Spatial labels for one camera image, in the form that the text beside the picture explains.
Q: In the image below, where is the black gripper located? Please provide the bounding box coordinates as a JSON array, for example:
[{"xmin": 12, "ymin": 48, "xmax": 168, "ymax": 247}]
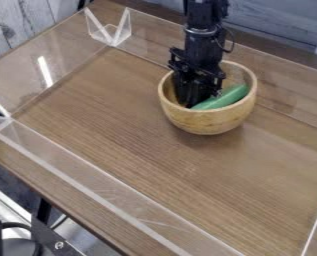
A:
[{"xmin": 168, "ymin": 27, "xmax": 226, "ymax": 107}]

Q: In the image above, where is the green rectangular block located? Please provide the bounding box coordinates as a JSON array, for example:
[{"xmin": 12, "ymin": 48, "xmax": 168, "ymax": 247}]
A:
[{"xmin": 191, "ymin": 84, "xmax": 250, "ymax": 110}]

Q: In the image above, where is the light wooden bowl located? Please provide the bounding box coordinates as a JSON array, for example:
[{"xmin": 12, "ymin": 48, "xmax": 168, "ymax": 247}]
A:
[{"xmin": 158, "ymin": 60, "xmax": 258, "ymax": 135}]

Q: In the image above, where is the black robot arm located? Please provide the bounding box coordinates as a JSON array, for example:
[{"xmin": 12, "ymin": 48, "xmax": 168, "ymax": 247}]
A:
[{"xmin": 168, "ymin": 0, "xmax": 228, "ymax": 108}]

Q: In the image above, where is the black table leg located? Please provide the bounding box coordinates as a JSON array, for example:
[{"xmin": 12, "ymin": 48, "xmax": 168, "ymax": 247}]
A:
[{"xmin": 36, "ymin": 199, "xmax": 52, "ymax": 224}]

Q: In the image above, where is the clear acrylic enclosure wall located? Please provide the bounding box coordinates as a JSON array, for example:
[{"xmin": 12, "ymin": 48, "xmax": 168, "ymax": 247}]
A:
[{"xmin": 0, "ymin": 1, "xmax": 317, "ymax": 256}]

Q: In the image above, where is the black metal bracket with screw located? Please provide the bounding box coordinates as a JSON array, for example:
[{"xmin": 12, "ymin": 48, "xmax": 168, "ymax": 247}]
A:
[{"xmin": 31, "ymin": 219, "xmax": 86, "ymax": 256}]

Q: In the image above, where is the black cable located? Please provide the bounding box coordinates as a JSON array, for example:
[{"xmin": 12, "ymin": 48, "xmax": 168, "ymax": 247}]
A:
[{"xmin": 0, "ymin": 222, "xmax": 44, "ymax": 256}]

